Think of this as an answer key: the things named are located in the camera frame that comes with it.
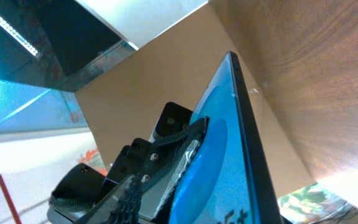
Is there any blue Galaxy smartphone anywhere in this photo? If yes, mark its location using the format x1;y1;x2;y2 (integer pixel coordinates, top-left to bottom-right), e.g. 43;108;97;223
168;51;283;224

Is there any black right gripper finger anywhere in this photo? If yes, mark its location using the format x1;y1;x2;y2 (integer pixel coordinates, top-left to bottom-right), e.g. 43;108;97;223
75;116;209;224

